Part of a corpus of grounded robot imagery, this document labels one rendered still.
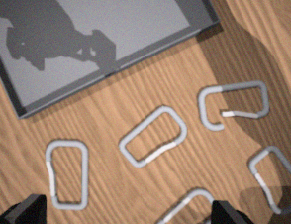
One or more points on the grey tray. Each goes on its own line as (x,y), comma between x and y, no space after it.
(48,48)

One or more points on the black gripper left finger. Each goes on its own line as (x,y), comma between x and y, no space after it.
(33,210)

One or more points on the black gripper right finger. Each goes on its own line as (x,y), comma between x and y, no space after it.
(224,213)

